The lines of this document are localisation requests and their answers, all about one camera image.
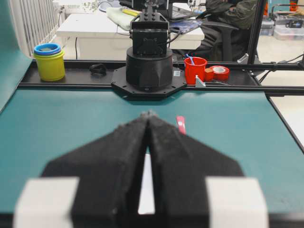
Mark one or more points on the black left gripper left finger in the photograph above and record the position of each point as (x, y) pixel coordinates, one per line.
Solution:
(94, 186)

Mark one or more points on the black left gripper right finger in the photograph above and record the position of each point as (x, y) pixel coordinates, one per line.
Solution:
(196, 186)

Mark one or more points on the pink spoon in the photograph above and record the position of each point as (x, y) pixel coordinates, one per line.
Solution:
(181, 124)

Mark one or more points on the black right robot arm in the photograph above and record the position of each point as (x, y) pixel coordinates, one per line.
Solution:
(149, 70)

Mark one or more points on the green table mat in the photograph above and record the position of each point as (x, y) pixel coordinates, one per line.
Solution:
(38, 124)

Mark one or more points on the red plastic cup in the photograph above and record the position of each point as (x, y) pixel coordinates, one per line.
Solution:
(193, 71)

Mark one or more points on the red tape roll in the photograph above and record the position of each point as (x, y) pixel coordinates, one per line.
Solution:
(219, 73)

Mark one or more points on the blue pen in cup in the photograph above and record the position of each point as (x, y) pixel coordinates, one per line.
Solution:
(191, 59)

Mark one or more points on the stacked yellow green blue cups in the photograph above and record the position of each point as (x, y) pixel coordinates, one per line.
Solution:
(50, 61)

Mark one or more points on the black office chair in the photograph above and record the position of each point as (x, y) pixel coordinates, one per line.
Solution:
(223, 35)

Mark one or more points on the white desk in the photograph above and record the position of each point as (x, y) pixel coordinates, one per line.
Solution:
(98, 38)

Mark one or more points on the person in dark jacket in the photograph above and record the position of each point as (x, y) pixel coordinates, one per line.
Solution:
(237, 13)

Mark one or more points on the clear plastic storage box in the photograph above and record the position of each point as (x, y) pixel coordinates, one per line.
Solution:
(290, 29)

